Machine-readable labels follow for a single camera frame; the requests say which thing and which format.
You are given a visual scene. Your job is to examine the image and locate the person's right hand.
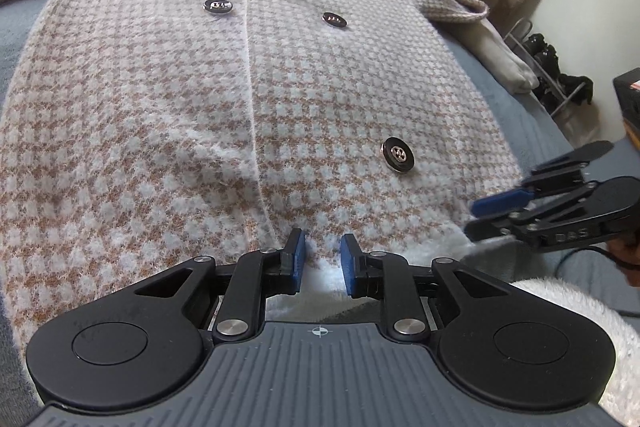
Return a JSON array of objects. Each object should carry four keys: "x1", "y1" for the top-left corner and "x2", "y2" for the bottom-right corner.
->
[{"x1": 609, "y1": 227, "x2": 640, "y2": 269}]

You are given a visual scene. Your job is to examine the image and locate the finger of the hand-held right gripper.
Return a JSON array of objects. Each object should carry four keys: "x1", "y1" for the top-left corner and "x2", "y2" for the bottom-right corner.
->
[
  {"x1": 464, "y1": 188, "x2": 591, "y2": 244},
  {"x1": 520, "y1": 140, "x2": 615, "y2": 195}
]

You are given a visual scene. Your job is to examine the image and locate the beige folded sweater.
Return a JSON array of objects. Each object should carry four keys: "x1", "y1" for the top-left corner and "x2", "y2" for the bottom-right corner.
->
[{"x1": 471, "y1": 18, "x2": 542, "y2": 94}]

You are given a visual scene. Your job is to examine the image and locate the grey-blue bed blanket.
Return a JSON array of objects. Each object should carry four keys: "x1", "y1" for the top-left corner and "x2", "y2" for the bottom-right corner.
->
[{"x1": 0, "y1": 0, "x2": 640, "y2": 427}]

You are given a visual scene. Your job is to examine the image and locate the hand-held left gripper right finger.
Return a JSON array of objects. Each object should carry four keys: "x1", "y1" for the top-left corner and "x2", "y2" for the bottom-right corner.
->
[{"x1": 340, "y1": 234, "x2": 506, "y2": 344}]

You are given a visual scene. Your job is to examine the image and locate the beige houndstooth knit coat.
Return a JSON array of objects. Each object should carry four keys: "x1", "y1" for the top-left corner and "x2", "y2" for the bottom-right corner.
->
[{"x1": 0, "y1": 0, "x2": 532, "y2": 410}]

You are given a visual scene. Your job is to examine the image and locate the person's white fleece clothing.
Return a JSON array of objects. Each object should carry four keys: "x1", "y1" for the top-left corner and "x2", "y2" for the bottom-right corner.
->
[{"x1": 510, "y1": 277, "x2": 640, "y2": 427}]

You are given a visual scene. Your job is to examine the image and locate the black box with red label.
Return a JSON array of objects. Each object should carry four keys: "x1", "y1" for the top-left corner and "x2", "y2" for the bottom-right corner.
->
[{"x1": 612, "y1": 67, "x2": 640, "y2": 138}]

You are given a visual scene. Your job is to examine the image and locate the metal rack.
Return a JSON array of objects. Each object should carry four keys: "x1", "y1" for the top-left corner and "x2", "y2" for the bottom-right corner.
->
[{"x1": 502, "y1": 18, "x2": 572, "y2": 118}]

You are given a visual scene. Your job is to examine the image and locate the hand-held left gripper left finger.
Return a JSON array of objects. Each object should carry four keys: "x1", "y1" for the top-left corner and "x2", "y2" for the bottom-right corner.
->
[{"x1": 135, "y1": 228, "x2": 307, "y2": 344}]

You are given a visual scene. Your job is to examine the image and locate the dark cloth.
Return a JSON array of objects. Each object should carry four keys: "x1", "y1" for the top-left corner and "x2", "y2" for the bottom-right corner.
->
[{"x1": 522, "y1": 33, "x2": 594, "y2": 106}]

